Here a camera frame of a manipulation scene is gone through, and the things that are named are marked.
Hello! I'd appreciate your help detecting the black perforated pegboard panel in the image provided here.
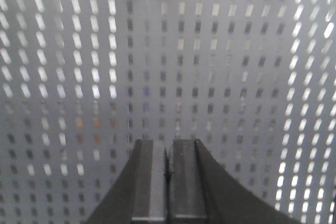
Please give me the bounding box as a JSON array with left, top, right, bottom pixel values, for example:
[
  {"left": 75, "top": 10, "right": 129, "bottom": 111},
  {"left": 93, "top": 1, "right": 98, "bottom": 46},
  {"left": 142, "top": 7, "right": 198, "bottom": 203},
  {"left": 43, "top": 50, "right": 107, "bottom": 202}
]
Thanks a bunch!
[{"left": 1, "top": 0, "right": 335, "bottom": 223}]

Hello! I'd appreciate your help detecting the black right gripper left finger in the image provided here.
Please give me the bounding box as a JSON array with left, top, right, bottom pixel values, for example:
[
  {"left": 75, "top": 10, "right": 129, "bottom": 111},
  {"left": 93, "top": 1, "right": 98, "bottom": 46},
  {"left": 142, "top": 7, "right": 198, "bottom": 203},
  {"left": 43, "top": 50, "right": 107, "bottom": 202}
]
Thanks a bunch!
[{"left": 86, "top": 140, "right": 167, "bottom": 223}]

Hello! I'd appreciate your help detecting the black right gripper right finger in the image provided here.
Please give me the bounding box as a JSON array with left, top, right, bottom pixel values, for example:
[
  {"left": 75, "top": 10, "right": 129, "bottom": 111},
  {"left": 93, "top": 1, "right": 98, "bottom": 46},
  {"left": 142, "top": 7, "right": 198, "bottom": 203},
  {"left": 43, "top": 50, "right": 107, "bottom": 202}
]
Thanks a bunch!
[{"left": 169, "top": 140, "right": 297, "bottom": 223}]

